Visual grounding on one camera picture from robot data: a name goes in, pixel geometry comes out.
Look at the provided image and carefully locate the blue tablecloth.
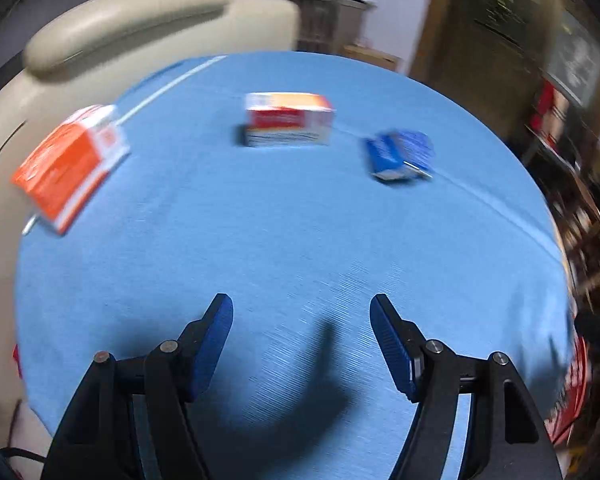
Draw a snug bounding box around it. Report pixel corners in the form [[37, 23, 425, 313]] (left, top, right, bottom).
[[14, 50, 578, 480]]

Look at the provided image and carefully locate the black cable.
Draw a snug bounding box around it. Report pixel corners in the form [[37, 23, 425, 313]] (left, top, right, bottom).
[[0, 445, 48, 463]]

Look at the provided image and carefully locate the red mesh basket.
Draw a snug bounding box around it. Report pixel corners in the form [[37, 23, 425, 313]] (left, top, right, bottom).
[[545, 335, 591, 441]]

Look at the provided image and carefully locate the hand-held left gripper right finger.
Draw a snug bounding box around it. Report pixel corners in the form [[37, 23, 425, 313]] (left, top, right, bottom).
[[369, 294, 563, 480]]

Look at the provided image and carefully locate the orange and white small box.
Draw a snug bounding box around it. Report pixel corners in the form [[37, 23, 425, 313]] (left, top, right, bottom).
[[237, 91, 337, 150]]

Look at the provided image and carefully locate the orange cardboard box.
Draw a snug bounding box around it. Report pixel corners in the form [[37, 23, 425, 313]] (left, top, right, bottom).
[[10, 104, 132, 237]]

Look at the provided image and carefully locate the wooden door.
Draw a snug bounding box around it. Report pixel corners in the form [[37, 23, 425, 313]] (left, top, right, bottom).
[[410, 0, 571, 111]]

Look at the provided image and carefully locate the blue and white carton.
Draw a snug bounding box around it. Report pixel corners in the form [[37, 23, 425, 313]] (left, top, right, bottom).
[[364, 129, 437, 183]]

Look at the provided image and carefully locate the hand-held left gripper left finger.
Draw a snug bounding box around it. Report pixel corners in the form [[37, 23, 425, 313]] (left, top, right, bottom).
[[40, 292, 235, 480]]

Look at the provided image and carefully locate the red striped towel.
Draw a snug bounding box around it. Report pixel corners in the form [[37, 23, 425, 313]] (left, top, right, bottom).
[[530, 80, 571, 136]]

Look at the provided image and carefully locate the beige leather sofa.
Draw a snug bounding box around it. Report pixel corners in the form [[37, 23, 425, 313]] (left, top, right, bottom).
[[0, 0, 301, 411]]

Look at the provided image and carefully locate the framed picture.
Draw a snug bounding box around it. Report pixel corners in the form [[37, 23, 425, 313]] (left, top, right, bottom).
[[545, 5, 600, 106]]

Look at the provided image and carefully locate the thin white stick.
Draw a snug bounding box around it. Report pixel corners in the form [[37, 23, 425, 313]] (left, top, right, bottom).
[[22, 54, 229, 237]]

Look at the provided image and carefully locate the brown cardboard box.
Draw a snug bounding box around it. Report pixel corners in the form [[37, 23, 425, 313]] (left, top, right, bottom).
[[342, 44, 401, 73]]

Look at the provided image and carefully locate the wooden cabinet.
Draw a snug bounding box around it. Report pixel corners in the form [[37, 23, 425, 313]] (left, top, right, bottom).
[[260, 0, 376, 56]]

